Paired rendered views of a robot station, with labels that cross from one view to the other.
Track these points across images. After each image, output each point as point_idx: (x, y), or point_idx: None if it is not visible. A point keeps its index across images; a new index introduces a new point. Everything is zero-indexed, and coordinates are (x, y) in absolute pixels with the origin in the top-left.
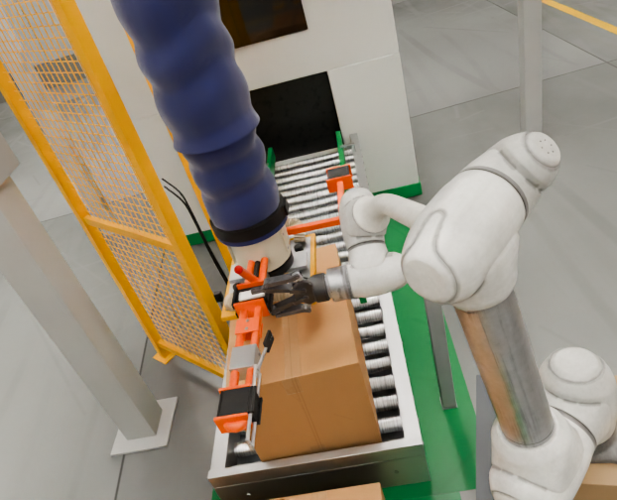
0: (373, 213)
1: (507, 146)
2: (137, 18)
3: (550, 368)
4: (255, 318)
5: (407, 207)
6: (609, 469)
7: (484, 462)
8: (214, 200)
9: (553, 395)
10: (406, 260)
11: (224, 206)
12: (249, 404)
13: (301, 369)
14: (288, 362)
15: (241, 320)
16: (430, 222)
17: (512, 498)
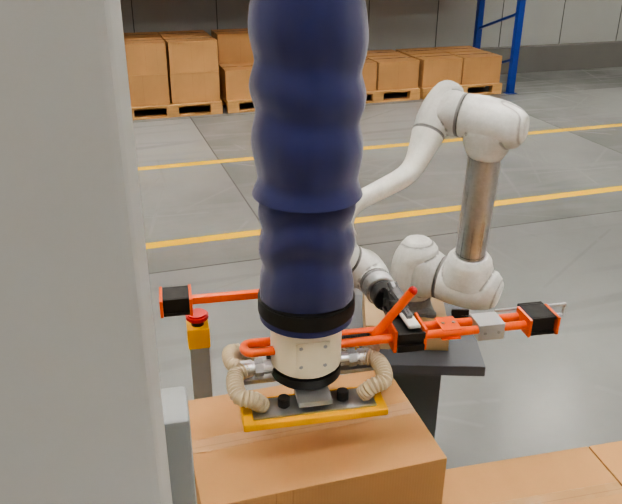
0: (355, 215)
1: (453, 85)
2: (367, 36)
3: (422, 248)
4: (439, 319)
5: (390, 178)
6: (432, 298)
7: (424, 362)
8: (348, 263)
9: (434, 257)
10: (523, 122)
11: (350, 265)
12: (536, 303)
13: (401, 402)
14: (394, 413)
15: (443, 327)
16: (508, 105)
17: (501, 282)
